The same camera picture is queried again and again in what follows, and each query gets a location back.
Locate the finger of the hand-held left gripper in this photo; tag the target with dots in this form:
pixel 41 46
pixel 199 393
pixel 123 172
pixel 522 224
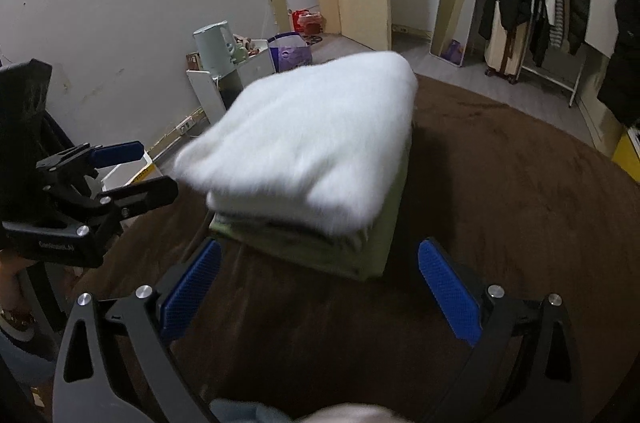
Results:
pixel 145 195
pixel 117 151

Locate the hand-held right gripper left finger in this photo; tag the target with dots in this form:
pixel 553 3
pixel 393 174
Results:
pixel 192 288

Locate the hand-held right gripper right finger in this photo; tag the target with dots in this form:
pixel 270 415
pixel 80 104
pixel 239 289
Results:
pixel 450 293

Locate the white fluffy garment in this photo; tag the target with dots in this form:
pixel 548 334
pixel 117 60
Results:
pixel 310 138

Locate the person's left forearm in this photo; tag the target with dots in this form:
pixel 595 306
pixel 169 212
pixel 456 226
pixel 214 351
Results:
pixel 25 348

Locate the white clothes rack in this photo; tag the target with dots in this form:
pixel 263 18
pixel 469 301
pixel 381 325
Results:
pixel 550 75

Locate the white box with yellow edge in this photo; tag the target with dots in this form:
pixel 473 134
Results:
pixel 125 173

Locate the white power strip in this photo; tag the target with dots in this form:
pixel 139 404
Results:
pixel 186 124

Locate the light green garment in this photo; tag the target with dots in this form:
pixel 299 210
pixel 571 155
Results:
pixel 360 253

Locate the brown blanket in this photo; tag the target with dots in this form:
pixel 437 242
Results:
pixel 500 203

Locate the white side table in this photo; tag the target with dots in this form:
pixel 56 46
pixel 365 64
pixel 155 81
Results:
pixel 210 93

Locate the pale green kettle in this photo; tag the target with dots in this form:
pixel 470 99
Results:
pixel 215 50

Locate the purple bag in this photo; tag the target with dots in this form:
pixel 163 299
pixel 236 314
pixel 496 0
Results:
pixel 290 53

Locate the yellow cabinet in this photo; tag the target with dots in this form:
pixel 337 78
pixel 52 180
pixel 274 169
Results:
pixel 629 155

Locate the red items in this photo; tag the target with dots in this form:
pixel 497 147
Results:
pixel 307 23

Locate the beige suitcase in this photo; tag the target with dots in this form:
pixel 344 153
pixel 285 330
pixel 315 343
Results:
pixel 505 53

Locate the large black hanging garment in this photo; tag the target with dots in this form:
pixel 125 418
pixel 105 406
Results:
pixel 622 63

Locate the striped hanging garment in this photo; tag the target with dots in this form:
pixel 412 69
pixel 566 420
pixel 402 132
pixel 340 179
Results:
pixel 557 18

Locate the black puffer jacket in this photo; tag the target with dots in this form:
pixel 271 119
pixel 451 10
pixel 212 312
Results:
pixel 579 8

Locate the wall outlet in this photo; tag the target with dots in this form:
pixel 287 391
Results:
pixel 400 28

